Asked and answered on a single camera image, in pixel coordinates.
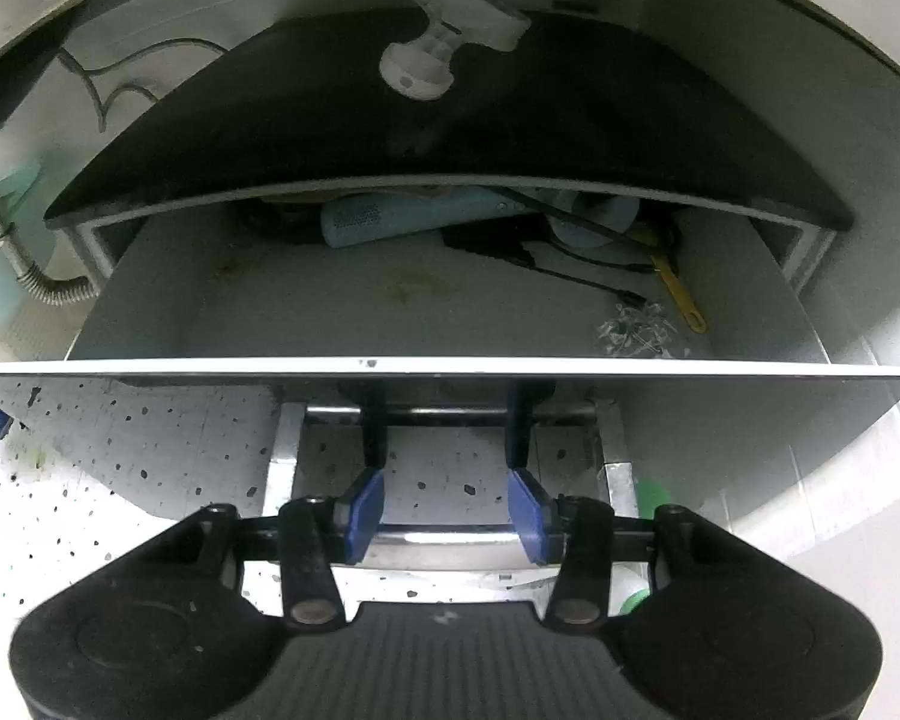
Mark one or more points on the black drawer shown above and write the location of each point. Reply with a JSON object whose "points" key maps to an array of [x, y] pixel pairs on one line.
{"points": [[345, 315]]}

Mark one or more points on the pile of clear small pieces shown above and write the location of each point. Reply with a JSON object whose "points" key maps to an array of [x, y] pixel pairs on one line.
{"points": [[641, 330]]}

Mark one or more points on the white plastic drain fitting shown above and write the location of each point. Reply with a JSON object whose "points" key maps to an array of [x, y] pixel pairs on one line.
{"points": [[442, 30]]}

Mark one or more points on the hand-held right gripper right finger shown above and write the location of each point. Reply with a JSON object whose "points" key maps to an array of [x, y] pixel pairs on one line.
{"points": [[529, 517]]}

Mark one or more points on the green capped bottle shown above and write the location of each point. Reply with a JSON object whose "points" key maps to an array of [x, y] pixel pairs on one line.
{"points": [[649, 499]]}

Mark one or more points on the light blue cup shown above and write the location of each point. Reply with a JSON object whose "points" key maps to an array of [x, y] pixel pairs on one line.
{"points": [[596, 217]]}

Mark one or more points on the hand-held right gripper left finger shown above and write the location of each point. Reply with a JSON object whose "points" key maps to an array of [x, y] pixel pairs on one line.
{"points": [[364, 517]]}

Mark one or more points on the light blue electric shaver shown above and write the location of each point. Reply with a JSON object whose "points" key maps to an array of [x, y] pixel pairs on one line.
{"points": [[405, 214]]}

